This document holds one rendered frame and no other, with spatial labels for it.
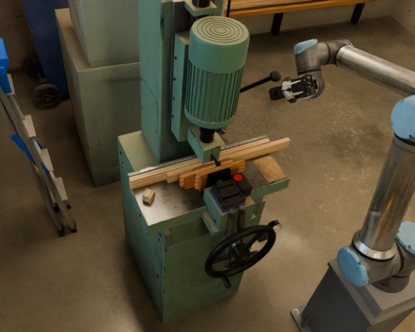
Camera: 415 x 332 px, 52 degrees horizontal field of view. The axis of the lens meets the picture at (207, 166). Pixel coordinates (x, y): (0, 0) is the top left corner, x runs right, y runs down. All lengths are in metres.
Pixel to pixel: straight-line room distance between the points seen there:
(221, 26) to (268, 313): 1.57
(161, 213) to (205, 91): 0.48
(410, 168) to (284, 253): 1.36
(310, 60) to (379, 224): 0.65
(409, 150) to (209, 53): 0.63
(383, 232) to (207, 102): 0.72
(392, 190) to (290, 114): 2.15
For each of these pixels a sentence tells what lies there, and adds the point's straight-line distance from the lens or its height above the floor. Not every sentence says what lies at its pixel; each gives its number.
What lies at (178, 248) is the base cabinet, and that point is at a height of 0.68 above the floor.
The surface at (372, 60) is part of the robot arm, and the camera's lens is 1.63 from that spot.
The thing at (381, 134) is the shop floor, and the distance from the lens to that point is 3.61.
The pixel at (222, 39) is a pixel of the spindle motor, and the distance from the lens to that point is 1.23.
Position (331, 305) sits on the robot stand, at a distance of 2.10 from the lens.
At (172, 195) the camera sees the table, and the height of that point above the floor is 0.90.
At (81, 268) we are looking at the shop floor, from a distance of 2.47.
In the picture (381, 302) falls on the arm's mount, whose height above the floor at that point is 0.62.
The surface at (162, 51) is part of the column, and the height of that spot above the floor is 1.35.
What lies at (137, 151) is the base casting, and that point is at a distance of 1.86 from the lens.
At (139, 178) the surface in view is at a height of 0.95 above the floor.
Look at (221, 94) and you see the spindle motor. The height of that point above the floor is 1.34.
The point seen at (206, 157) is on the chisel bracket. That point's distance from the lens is 1.52.
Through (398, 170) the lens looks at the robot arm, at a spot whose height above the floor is 1.25.
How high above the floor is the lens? 2.12
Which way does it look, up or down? 47 degrees down
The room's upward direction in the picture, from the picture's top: 8 degrees clockwise
